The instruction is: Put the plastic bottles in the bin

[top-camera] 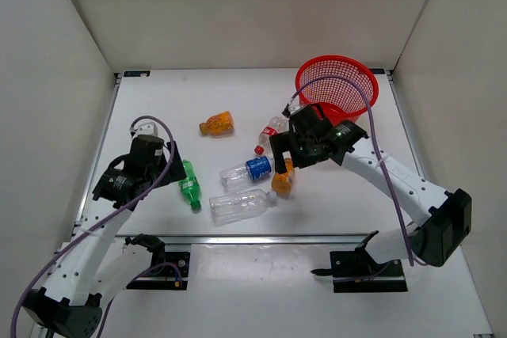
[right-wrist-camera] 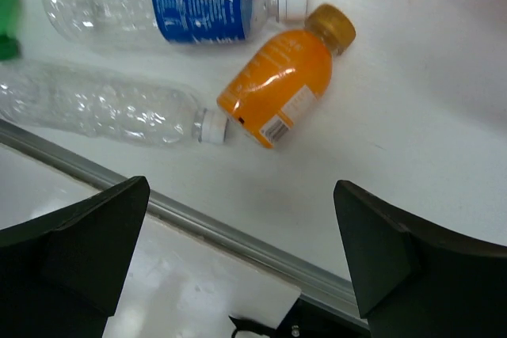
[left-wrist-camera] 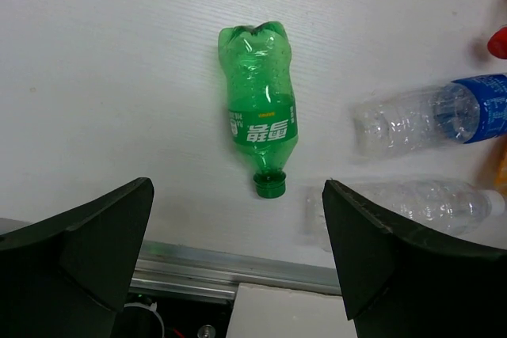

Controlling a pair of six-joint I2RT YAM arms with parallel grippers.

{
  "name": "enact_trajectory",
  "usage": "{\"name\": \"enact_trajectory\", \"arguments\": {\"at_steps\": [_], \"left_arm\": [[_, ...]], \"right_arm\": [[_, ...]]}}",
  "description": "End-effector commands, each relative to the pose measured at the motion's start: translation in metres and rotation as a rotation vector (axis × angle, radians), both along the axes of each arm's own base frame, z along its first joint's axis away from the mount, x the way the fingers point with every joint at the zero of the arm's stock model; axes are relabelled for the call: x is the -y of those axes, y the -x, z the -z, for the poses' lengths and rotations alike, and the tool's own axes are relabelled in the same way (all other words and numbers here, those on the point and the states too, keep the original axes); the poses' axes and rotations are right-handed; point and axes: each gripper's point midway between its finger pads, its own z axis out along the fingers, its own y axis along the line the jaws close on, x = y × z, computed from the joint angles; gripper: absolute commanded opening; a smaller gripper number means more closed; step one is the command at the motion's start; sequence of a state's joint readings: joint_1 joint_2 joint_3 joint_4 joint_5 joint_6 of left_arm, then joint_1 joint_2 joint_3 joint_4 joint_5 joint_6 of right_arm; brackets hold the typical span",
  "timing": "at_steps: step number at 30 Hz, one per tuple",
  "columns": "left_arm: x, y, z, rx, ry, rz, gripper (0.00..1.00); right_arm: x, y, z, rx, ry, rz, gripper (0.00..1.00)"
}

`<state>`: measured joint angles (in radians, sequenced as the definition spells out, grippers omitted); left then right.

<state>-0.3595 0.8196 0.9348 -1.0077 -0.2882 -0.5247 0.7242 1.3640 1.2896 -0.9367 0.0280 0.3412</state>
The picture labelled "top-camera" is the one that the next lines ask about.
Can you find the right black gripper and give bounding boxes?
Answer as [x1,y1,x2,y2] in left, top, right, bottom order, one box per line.
[272,129,326,173]

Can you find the red label clear bottle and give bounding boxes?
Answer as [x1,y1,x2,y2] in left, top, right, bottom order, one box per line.
[254,115,288,157]

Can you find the orange bottle with orange cap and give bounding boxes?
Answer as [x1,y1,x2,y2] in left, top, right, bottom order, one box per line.
[271,158,295,197]

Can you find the green plastic bottle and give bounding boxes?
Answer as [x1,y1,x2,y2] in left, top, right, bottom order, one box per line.
[178,160,201,212]

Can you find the blue label clear bottle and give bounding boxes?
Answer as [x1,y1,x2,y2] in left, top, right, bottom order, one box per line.
[219,156,274,192]

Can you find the orange juice bottle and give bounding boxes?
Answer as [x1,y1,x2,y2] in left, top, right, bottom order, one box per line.
[199,111,234,135]

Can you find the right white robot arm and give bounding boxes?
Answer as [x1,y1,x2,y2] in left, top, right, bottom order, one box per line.
[270,104,472,275]

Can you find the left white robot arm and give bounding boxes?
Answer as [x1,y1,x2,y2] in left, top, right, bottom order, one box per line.
[20,135,185,337]

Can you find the red plastic mesh basket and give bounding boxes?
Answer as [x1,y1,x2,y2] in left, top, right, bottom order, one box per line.
[295,55,379,125]

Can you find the clear unlabelled plastic bottle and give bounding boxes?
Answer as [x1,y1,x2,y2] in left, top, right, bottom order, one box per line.
[209,189,277,226]

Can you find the blue table label sticker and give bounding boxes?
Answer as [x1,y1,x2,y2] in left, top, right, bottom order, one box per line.
[123,70,151,78]

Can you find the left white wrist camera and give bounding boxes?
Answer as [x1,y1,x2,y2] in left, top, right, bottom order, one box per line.
[129,121,158,139]

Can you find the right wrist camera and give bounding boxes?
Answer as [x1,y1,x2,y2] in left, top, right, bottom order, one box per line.
[282,104,302,118]

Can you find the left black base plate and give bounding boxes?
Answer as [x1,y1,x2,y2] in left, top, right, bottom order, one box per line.
[127,246,191,291]

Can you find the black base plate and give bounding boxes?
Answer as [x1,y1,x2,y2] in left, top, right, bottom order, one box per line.
[127,246,191,291]
[330,251,408,294]

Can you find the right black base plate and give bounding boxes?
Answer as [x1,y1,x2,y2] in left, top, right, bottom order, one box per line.
[330,251,408,294]

